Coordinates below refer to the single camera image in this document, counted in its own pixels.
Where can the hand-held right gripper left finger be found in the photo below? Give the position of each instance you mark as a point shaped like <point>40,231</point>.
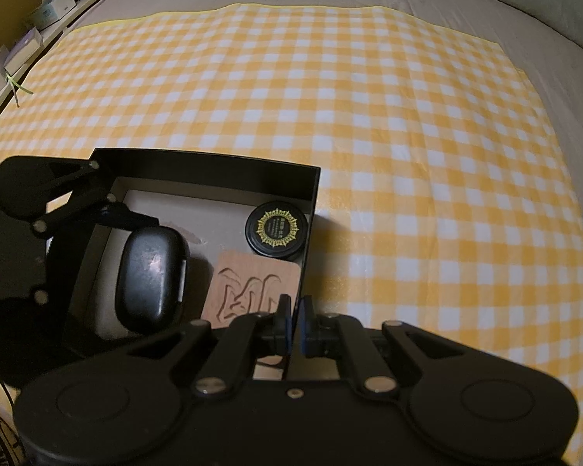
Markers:
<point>285,323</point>

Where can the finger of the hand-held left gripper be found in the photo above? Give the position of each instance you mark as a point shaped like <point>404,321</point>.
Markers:
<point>43,301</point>
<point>126,221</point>

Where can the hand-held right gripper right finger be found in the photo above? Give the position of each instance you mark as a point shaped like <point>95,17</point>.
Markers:
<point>305,323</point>

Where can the carved wooden coaster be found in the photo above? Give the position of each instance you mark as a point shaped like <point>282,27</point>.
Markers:
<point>248,286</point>

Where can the black earbuds case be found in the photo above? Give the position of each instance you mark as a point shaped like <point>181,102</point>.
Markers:
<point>150,281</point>

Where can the black round tin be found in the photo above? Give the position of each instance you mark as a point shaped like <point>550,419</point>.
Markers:
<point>276,229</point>

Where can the black cardboard box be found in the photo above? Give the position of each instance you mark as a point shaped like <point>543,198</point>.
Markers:
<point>213,174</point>

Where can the purple box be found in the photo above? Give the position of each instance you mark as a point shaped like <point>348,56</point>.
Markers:
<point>24,46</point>

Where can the white tissue box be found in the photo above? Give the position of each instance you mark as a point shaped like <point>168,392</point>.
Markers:
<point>53,9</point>

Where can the yellow checkered mat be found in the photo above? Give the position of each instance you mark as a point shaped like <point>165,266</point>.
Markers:
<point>369,107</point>

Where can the grey folded duvet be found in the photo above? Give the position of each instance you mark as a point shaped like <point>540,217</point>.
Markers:
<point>554,0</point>

